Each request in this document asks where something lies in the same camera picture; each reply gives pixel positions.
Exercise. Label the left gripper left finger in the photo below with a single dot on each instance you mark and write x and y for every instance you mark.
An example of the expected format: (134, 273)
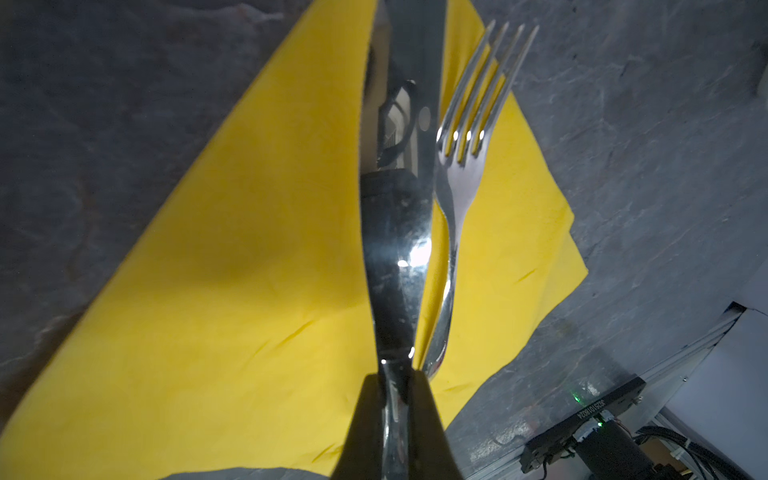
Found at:
(361, 457)

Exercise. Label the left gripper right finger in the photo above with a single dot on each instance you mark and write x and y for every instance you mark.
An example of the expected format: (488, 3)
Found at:
(429, 456)

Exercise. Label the yellow paper napkin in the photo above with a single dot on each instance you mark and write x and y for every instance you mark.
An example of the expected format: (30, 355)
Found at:
(237, 331)

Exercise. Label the silver fork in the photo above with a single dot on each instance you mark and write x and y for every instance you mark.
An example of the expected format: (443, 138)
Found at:
(463, 141)

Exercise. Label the silver knife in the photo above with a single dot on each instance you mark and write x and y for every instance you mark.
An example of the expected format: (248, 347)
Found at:
(401, 104)

